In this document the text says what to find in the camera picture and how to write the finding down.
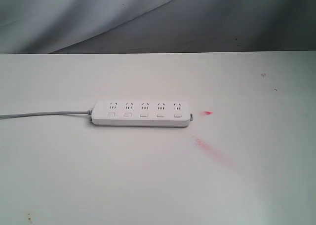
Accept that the white five-outlet power strip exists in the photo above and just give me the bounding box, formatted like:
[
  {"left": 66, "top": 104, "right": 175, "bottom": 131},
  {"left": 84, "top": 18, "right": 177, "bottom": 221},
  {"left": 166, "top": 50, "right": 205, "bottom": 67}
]
[{"left": 90, "top": 100, "right": 193, "bottom": 128}]

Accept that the grey backdrop cloth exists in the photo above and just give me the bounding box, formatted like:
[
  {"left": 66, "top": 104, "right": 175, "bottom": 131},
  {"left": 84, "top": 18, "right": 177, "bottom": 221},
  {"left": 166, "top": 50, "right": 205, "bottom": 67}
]
[{"left": 0, "top": 0, "right": 316, "bottom": 54}]

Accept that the grey power cord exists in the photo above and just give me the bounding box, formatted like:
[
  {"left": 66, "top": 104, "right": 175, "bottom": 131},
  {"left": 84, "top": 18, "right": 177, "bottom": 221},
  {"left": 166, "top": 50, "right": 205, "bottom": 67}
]
[{"left": 0, "top": 109, "right": 94, "bottom": 120}]

